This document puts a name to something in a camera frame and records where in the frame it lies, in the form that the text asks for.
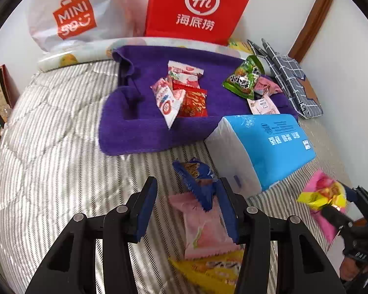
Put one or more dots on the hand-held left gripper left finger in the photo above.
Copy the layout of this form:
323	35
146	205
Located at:
145	209

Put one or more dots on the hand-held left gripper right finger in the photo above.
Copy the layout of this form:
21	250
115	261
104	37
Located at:
230	212

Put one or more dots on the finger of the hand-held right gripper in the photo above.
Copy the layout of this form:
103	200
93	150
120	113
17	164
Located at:
337	219
362	199

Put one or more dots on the pink yellow snack packet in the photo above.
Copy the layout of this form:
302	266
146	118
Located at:
320	196

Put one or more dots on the blue snack packet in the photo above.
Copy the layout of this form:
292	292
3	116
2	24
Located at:
196	179

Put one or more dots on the purple towel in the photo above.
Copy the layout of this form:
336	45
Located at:
147	134

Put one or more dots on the white red lychee snack packet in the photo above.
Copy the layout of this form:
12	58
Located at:
187	72

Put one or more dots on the person's right hand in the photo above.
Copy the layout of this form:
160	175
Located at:
349	269

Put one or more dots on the blue tissue pack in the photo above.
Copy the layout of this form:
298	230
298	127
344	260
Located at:
263	147

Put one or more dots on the white red triangular snack packet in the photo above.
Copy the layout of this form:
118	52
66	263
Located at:
168	104

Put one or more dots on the white pale pink snack packet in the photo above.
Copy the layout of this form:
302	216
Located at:
262	105

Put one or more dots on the striped grey quilt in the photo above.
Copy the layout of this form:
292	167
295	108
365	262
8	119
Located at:
58	134

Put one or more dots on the green snack packet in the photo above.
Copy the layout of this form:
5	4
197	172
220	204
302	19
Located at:
242	78

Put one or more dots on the grey checked cloth bag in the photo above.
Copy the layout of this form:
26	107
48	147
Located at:
289	73

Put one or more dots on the white printed rolled mat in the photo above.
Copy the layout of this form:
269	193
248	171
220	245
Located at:
89	52

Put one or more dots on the yellow snack bag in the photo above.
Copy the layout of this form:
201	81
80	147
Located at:
237	44

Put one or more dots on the red fabric bag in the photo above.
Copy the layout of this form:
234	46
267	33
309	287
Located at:
171	3

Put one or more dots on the brown wooden door frame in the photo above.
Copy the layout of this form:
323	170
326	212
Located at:
314	18

